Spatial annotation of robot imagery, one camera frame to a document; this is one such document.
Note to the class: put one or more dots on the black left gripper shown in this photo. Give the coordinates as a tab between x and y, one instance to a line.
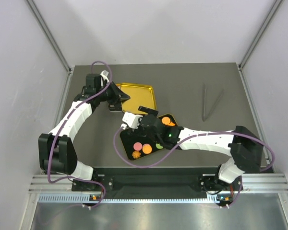
117	94

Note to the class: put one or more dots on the black gold-rimmed tray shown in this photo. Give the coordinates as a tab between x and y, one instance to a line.
128	142

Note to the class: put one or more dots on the yellow dotted cracker cookie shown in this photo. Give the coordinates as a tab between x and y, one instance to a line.
146	149

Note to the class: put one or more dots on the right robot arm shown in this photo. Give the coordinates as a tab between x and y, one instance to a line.
241	146

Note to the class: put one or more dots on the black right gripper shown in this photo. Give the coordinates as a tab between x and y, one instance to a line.
139	129

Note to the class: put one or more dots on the metal tongs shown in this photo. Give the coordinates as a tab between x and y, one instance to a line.
209	107

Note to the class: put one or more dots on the gold tin lid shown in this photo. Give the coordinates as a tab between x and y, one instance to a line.
140	95

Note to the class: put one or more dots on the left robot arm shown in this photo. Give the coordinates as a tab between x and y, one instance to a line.
56	151

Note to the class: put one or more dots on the yellow dotted cracker top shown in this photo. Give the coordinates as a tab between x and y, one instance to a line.
166	120

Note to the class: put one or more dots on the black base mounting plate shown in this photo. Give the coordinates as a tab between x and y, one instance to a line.
155	183

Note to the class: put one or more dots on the dark green cookie tin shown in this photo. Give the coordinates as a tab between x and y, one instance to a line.
115	108

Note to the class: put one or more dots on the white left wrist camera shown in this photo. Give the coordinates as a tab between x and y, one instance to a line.
104	74

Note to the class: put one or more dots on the pink sandwich cookie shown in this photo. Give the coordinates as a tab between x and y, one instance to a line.
137	146

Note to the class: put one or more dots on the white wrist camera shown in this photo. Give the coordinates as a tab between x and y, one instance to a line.
104	74
130	120

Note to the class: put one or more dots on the aluminium frame rail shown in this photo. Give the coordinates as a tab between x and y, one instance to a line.
65	191

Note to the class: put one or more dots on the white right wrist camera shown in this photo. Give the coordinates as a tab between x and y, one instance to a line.
130	120

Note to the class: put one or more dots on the orange star piped cookie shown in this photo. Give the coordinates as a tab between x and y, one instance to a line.
136	154

